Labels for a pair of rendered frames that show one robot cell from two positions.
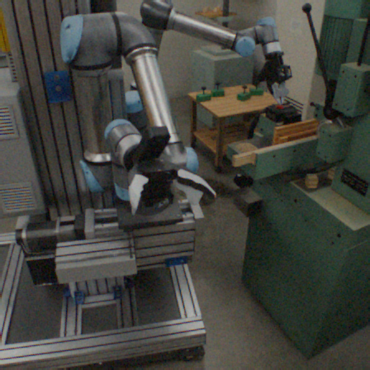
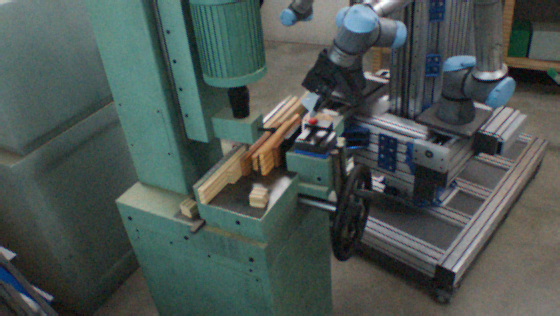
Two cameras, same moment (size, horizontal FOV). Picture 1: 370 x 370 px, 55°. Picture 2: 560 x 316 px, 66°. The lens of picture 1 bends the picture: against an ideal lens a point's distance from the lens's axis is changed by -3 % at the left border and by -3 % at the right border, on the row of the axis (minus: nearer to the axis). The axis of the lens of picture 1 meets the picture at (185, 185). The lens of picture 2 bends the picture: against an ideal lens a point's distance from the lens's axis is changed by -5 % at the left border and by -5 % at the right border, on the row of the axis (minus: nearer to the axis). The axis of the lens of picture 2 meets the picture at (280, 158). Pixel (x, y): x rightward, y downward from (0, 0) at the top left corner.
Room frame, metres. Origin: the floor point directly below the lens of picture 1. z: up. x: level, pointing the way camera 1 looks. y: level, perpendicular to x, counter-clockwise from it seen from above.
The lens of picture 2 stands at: (2.44, -1.14, 1.68)
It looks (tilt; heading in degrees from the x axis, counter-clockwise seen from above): 33 degrees down; 148
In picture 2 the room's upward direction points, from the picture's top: 6 degrees counter-clockwise
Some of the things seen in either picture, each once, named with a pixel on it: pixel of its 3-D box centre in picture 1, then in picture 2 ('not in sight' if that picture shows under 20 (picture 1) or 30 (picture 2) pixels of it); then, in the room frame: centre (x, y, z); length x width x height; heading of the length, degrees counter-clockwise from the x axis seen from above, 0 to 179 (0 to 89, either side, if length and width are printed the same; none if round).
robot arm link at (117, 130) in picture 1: (125, 141); not in sight; (0.78, 0.14, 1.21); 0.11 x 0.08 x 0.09; 26
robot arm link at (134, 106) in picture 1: (134, 108); (460, 75); (1.56, 0.23, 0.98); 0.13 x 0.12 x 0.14; 173
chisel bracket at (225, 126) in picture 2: (331, 116); (238, 127); (1.38, -0.60, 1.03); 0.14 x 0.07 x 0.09; 26
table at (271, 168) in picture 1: (290, 142); (292, 164); (1.46, -0.47, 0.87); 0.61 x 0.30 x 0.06; 116
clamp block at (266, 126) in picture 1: (279, 125); (316, 157); (1.53, -0.43, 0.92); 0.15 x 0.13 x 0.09; 116
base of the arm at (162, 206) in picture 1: (146, 191); (349, 75); (1.07, 0.14, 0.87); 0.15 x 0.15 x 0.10
